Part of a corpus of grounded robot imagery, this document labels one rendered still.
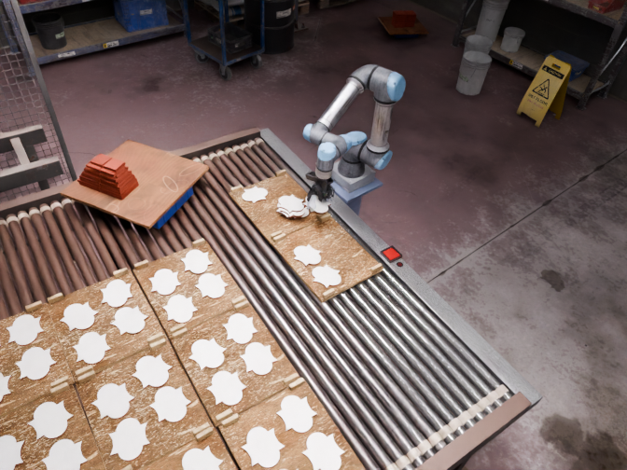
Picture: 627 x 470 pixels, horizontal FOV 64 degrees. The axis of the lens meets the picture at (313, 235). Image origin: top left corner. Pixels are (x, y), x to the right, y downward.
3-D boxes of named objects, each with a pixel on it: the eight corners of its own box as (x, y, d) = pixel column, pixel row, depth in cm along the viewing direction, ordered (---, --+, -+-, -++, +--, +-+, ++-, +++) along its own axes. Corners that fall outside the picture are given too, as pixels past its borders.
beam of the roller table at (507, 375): (268, 135, 314) (268, 127, 310) (537, 404, 196) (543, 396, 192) (256, 139, 310) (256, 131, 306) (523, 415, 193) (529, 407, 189)
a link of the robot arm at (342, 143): (333, 127, 227) (319, 138, 220) (355, 137, 222) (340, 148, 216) (332, 142, 232) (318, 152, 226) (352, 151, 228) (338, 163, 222)
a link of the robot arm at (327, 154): (341, 145, 215) (329, 155, 210) (338, 165, 223) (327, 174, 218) (326, 137, 218) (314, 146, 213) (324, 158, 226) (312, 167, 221)
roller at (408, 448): (190, 164, 286) (189, 157, 282) (424, 463, 176) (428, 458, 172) (182, 167, 283) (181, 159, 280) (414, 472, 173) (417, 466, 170)
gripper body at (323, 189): (320, 203, 229) (323, 184, 221) (310, 192, 234) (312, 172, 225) (333, 198, 233) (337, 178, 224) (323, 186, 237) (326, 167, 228)
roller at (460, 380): (245, 146, 301) (245, 140, 297) (494, 412, 191) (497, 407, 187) (238, 149, 298) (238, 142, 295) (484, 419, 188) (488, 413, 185)
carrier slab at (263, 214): (285, 173, 277) (285, 172, 276) (329, 217, 255) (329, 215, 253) (229, 195, 262) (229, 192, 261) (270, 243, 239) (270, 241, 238)
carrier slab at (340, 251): (329, 217, 255) (330, 215, 253) (383, 269, 232) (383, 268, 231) (271, 244, 239) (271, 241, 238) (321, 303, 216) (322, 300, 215)
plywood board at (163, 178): (129, 142, 272) (128, 139, 271) (209, 169, 260) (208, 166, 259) (61, 195, 239) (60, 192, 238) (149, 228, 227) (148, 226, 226)
